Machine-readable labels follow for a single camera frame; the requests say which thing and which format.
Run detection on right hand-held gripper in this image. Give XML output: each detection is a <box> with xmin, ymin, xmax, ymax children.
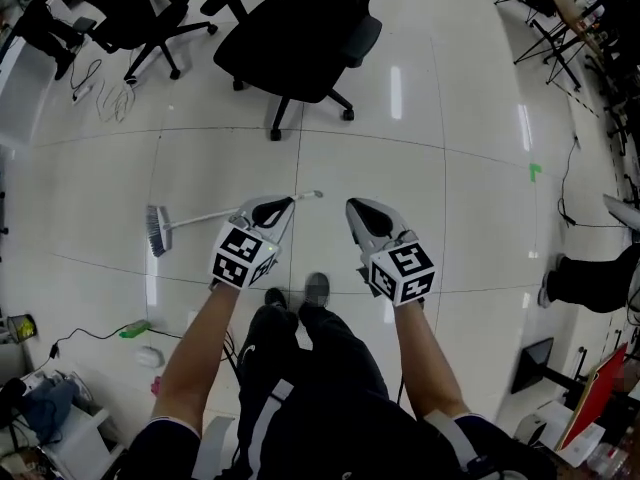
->
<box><xmin>345</xmin><ymin>196</ymin><xmax>437</xmax><ymax>309</ymax></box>

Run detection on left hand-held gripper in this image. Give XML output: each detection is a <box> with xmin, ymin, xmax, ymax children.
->
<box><xmin>208</xmin><ymin>195</ymin><xmax>298</xmax><ymax>290</ymax></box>

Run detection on grey broom with white handle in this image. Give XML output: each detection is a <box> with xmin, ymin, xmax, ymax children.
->
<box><xmin>145</xmin><ymin>190</ymin><xmax>324</xmax><ymax>259</ymax></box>

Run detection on person's left forearm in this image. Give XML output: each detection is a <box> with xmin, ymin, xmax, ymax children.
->
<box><xmin>149</xmin><ymin>281</ymin><xmax>247</xmax><ymax>437</ymax></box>

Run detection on person's right forearm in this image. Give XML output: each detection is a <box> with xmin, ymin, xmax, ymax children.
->
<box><xmin>392</xmin><ymin>298</ymin><xmax>472</xmax><ymax>419</ymax></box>

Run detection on person's left black shoe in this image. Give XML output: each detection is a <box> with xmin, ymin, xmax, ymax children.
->
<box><xmin>263</xmin><ymin>287</ymin><xmax>290</xmax><ymax>313</ymax></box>

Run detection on person's black shoe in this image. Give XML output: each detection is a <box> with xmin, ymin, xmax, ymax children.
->
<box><xmin>263</xmin><ymin>287</ymin><xmax>290</xmax><ymax>313</ymax></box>
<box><xmin>301</xmin><ymin>271</ymin><xmax>332</xmax><ymax>310</ymax></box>

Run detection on person's right black shoe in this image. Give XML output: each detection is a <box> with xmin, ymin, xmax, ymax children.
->
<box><xmin>301</xmin><ymin>271</ymin><xmax>332</xmax><ymax>310</ymax></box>

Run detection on person's black trousers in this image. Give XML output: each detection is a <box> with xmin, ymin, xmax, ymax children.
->
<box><xmin>234</xmin><ymin>303</ymin><xmax>419</xmax><ymax>480</ymax></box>

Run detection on black mesh office chair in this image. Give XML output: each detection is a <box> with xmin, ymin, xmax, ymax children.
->
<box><xmin>199</xmin><ymin>0</ymin><xmax>385</xmax><ymax>143</ymax></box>

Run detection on green power strip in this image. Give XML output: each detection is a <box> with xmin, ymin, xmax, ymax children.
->
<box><xmin>118</xmin><ymin>319</ymin><xmax>152</xmax><ymax>341</ymax></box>

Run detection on white rounded object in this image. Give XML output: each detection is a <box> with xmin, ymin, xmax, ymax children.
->
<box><xmin>136</xmin><ymin>345</ymin><xmax>166</xmax><ymax>369</ymax></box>

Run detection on black panel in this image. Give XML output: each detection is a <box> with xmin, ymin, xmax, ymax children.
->
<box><xmin>510</xmin><ymin>336</ymin><xmax>556</xmax><ymax>395</ymax></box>

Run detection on person's white harness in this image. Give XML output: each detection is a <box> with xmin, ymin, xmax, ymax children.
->
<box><xmin>423</xmin><ymin>410</ymin><xmax>484</xmax><ymax>474</ymax></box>

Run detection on grey hand-held device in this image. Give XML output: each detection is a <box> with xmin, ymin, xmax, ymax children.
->
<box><xmin>601</xmin><ymin>192</ymin><xmax>640</xmax><ymax>230</ymax></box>

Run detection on person's dark shirt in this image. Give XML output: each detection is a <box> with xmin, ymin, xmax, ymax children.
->
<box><xmin>119</xmin><ymin>410</ymin><xmax>559</xmax><ymax>480</ymax></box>

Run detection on mesh waste basket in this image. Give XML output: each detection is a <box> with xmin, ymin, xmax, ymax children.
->
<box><xmin>5</xmin><ymin>312</ymin><xmax>38</xmax><ymax>345</ymax></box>

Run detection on red board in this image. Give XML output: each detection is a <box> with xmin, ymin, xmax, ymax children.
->
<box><xmin>555</xmin><ymin>341</ymin><xmax>629</xmax><ymax>452</ymax></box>

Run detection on white storage box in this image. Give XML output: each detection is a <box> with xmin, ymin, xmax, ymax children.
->
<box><xmin>0</xmin><ymin>367</ymin><xmax>126</xmax><ymax>469</ymax></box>

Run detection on blue cloth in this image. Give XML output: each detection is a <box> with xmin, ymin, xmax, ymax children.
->
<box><xmin>22</xmin><ymin>375</ymin><xmax>79</xmax><ymax>419</ymax></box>

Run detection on wooden desk with black legs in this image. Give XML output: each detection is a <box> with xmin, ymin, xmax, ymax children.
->
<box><xmin>492</xmin><ymin>0</ymin><xmax>640</xmax><ymax>94</ymax></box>

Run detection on clear plastic bottle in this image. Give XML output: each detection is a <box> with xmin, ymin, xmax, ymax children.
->
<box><xmin>587</xmin><ymin>427</ymin><xmax>640</xmax><ymax>480</ymax></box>

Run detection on thick black cable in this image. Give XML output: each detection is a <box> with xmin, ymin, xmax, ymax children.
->
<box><xmin>221</xmin><ymin>327</ymin><xmax>244</xmax><ymax>377</ymax></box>

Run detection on long black floor cable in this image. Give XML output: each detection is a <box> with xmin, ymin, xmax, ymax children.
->
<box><xmin>557</xmin><ymin>135</ymin><xmax>629</xmax><ymax>229</ymax></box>

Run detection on white cable tangle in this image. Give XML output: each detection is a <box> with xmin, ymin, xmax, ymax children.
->
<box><xmin>93</xmin><ymin>78</ymin><xmax>137</xmax><ymax>125</ymax></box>

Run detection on thin black cable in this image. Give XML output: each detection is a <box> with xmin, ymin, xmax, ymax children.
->
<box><xmin>68</xmin><ymin>57</ymin><xmax>102</xmax><ymax>94</ymax></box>

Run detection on black cable with adapter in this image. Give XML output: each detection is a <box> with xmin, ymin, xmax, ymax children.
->
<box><xmin>48</xmin><ymin>325</ymin><xmax>124</xmax><ymax>360</ymax></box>

